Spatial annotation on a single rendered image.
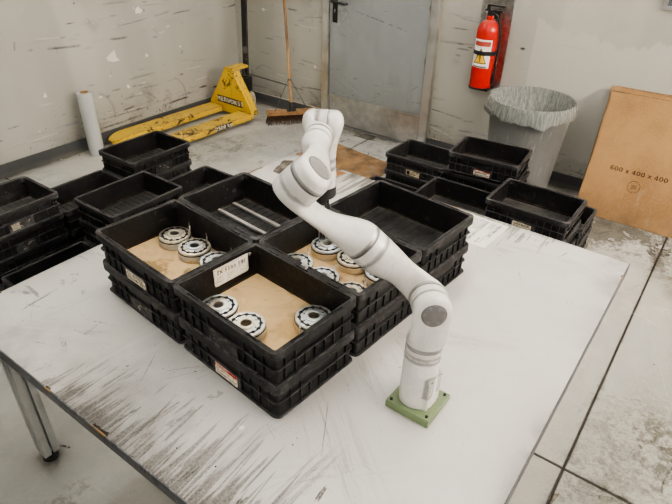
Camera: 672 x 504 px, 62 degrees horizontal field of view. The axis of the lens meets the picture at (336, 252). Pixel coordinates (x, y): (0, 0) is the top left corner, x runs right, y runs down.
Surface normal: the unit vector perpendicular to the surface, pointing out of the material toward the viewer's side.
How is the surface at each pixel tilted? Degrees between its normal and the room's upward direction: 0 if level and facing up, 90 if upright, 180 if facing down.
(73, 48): 90
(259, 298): 0
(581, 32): 90
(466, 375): 0
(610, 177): 75
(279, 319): 0
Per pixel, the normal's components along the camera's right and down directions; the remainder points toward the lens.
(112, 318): 0.02, -0.84
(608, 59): -0.59, 0.43
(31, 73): 0.81, 0.34
